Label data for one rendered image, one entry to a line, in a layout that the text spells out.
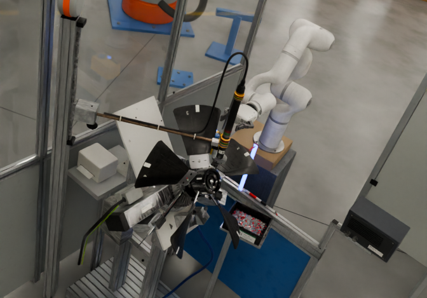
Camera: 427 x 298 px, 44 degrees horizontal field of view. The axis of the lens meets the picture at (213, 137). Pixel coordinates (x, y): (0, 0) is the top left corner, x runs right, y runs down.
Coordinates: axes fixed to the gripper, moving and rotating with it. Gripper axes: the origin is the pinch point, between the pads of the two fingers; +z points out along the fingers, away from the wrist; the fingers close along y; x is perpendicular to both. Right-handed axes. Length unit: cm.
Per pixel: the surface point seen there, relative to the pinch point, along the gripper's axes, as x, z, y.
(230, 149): -27.7, -18.7, 5.0
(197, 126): -11.2, 1.0, 14.8
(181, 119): -10.5, 4.9, 21.8
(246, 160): -29.8, -20.6, -4.0
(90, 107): -8, 36, 49
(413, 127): -51, -179, -45
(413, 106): -37, -178, -38
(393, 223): -23, -35, -76
